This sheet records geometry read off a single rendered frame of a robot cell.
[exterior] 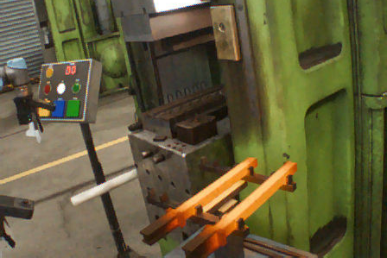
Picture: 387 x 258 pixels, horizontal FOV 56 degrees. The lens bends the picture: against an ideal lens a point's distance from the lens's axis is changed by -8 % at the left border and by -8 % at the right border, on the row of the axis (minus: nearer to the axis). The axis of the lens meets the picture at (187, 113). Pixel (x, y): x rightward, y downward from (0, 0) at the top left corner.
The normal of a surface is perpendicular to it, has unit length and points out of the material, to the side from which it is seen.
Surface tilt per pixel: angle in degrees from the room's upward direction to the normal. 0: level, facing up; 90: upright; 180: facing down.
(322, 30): 89
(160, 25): 90
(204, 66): 90
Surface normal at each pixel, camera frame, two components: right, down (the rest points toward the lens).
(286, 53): 0.60, 0.13
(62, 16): 0.39, 0.21
